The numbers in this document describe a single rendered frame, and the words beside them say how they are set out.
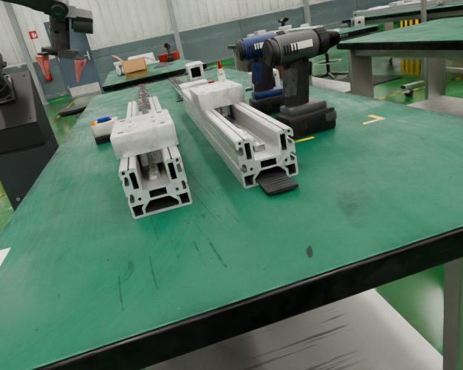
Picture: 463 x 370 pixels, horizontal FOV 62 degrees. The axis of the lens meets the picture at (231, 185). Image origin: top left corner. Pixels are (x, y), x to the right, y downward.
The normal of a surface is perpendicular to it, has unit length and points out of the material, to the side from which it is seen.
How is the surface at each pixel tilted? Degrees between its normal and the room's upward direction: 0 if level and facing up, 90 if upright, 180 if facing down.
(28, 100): 45
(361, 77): 90
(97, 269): 0
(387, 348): 0
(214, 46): 90
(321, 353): 0
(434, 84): 90
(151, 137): 90
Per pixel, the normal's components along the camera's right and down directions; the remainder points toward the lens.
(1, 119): 0.04, -0.41
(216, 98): 0.22, 0.33
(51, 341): -0.19, -0.91
